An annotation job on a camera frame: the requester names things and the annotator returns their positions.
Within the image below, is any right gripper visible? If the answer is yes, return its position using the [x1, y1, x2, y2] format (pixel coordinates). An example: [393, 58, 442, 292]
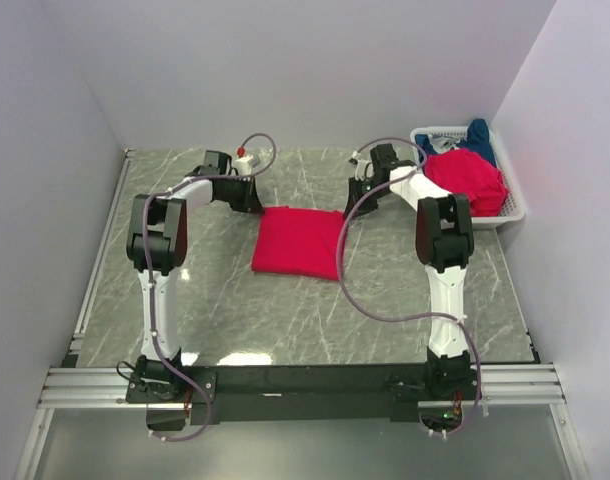
[345, 176, 389, 221]

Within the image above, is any red t shirt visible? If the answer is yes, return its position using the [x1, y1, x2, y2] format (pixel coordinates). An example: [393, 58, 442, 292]
[251, 206, 344, 282]
[424, 149, 508, 217]

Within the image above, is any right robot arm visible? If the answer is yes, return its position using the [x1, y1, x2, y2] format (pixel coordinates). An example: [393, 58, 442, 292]
[341, 138, 474, 399]

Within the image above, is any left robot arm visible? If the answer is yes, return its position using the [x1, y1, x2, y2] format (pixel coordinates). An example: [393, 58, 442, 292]
[126, 147, 266, 402]

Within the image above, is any red t shirt in basket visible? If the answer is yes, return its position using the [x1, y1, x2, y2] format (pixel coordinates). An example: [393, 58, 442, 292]
[424, 149, 508, 217]

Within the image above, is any blue t shirt in basket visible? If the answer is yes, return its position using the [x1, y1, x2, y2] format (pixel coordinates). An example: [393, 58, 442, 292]
[411, 118, 497, 167]

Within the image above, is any white plastic laundry basket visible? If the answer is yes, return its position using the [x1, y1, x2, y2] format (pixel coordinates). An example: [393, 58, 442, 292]
[410, 126, 526, 229]

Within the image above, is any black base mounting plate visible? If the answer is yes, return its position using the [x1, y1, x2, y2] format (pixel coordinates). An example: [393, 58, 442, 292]
[126, 363, 477, 425]

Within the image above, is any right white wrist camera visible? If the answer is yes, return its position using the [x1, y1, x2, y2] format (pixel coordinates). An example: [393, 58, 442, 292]
[349, 151, 373, 181]

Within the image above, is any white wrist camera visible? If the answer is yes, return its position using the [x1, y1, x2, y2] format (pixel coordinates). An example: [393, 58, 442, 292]
[349, 151, 373, 181]
[232, 155, 262, 176]

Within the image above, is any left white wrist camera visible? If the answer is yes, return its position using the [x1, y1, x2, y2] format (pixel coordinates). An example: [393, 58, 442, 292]
[232, 155, 262, 176]

